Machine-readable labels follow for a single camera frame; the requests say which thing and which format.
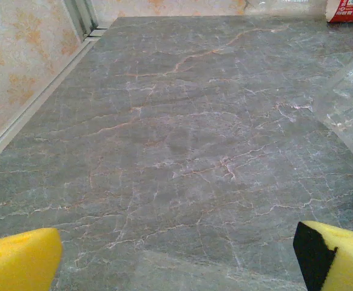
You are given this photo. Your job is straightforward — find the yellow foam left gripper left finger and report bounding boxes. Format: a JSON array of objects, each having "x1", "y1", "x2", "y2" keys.
[{"x1": 0, "y1": 227, "x2": 62, "y2": 291}]

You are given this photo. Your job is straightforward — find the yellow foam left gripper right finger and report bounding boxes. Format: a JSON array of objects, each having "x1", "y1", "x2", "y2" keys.
[{"x1": 293, "y1": 220, "x2": 353, "y2": 291}]

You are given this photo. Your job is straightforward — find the clear unlabelled plastic bottle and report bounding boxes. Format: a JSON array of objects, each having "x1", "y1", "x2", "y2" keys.
[{"x1": 312, "y1": 56, "x2": 353, "y2": 170}]

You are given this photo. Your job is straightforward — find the red label cola bottle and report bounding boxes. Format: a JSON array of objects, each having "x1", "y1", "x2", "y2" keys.
[{"x1": 244, "y1": 0, "x2": 353, "y2": 24}]

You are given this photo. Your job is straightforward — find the aluminium left frame post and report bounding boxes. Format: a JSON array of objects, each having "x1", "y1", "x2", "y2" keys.
[{"x1": 64, "y1": 0, "x2": 100, "y2": 40}]

